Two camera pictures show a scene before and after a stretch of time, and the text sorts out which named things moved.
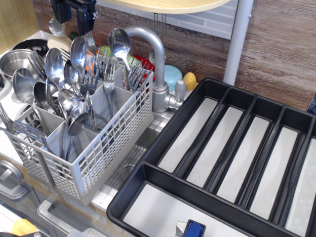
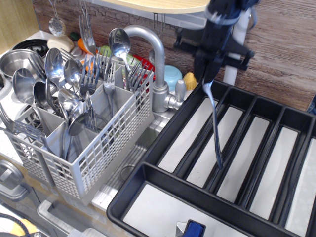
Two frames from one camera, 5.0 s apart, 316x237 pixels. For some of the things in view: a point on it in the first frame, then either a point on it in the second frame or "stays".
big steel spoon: (77, 53) to (209, 86)
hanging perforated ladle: (56, 28) stays
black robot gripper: (64, 7) to (217, 43)
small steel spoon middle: (72, 76) stays
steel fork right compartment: (138, 75) stays
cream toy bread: (63, 43) stays
